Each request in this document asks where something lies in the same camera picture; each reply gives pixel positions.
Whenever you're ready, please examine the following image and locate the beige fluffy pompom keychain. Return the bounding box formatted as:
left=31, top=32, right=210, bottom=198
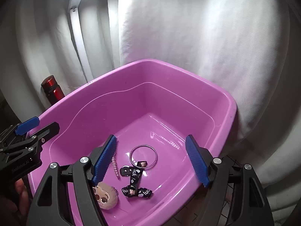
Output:
left=92, top=181, right=119, bottom=209

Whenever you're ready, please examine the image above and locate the black strap keychain with ring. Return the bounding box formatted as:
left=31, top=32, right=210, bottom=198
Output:
left=119, top=145, right=158, bottom=200

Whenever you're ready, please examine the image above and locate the person's left hand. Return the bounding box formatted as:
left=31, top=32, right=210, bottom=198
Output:
left=13, top=178, right=30, bottom=213

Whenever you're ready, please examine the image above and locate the pearl hair clip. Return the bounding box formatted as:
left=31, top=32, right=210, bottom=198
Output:
left=112, top=141, right=121, bottom=180

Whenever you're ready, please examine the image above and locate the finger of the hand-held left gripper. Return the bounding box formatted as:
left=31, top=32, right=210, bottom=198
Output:
left=14, top=116, right=40, bottom=135
left=27, top=122, right=61, bottom=151

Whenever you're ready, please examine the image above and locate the red metal bottle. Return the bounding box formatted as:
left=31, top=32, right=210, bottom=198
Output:
left=41, top=75, right=65, bottom=106

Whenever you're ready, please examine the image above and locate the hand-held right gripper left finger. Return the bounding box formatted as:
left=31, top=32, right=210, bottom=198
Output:
left=25, top=134, right=118, bottom=226

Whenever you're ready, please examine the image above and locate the white curtain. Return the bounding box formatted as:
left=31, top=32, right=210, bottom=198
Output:
left=0, top=0, right=301, bottom=226

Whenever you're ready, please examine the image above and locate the pink plastic basin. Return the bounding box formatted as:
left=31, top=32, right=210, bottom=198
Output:
left=26, top=59, right=237, bottom=226

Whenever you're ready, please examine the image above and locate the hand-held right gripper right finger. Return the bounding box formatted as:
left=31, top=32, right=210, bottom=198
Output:
left=185, top=134, right=275, bottom=226

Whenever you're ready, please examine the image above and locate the white checkered cloth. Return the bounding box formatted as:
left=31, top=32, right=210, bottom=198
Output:
left=173, top=189, right=236, bottom=226

